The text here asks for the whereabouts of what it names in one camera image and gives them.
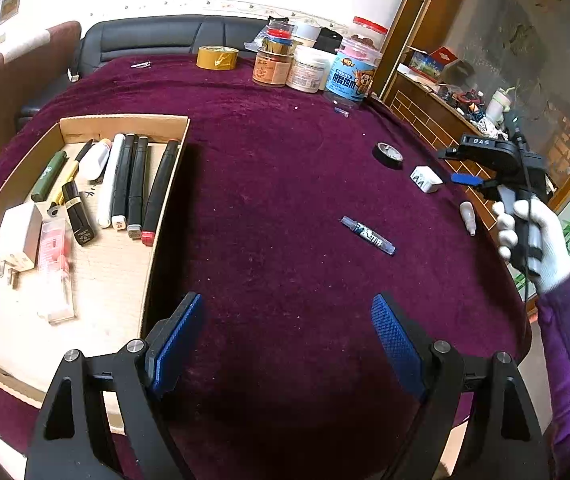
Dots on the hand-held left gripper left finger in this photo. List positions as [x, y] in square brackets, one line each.
[180, 345]

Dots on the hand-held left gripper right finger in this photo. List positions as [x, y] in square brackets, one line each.
[397, 340]

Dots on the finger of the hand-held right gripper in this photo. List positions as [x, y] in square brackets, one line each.
[467, 179]
[452, 153]

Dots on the cardboard box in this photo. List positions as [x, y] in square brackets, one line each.
[100, 280]

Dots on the blue pen refill tube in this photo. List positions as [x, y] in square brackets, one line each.
[367, 235]

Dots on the clear package orange item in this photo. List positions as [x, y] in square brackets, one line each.
[55, 270]

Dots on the black marker red end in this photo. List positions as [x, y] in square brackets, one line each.
[161, 190]

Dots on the black marker grey end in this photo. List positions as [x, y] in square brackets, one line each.
[139, 185]

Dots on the black lipstick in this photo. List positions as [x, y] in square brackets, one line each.
[77, 215]

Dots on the black marker white end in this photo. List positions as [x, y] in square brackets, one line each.
[124, 180]

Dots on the white plug charger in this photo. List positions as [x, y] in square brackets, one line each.
[15, 240]

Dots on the white glue bottle orange cap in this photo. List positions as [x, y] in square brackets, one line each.
[94, 160]

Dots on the gold and black pen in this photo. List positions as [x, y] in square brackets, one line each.
[69, 172]

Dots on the green tube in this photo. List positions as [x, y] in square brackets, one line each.
[50, 175]

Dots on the person's right hand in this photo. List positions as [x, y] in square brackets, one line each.
[550, 245]

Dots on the white nozzle bottle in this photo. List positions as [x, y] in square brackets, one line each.
[466, 212]

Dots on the white square charger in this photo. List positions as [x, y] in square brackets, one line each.
[432, 182]

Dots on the wooden brick-pattern counter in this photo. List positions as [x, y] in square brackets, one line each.
[425, 115]

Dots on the pile of counter clutter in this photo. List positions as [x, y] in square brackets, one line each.
[470, 100]

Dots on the black tape roll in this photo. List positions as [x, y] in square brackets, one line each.
[390, 161]

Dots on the colourful printed box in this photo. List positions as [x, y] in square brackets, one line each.
[425, 63]

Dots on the small clear blue capsule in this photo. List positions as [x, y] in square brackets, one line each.
[341, 110]

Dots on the blue-label clear jar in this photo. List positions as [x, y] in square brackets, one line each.
[350, 80]

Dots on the red-lid clear jar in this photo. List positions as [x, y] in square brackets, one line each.
[370, 25]

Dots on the white plastic tub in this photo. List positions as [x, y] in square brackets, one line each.
[310, 70]

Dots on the purple velvet tablecloth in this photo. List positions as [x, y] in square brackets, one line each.
[275, 185]

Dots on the amber jar orange label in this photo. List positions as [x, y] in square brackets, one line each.
[271, 72]

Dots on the small red-lid jar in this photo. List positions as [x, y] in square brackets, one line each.
[279, 36]

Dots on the yellow tape roll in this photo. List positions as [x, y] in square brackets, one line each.
[205, 62]

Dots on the black leather sofa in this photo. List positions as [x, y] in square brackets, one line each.
[155, 35]

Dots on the landscape wall mural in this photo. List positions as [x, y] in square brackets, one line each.
[515, 35]

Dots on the gold wall plaque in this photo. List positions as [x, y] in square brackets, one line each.
[10, 5]

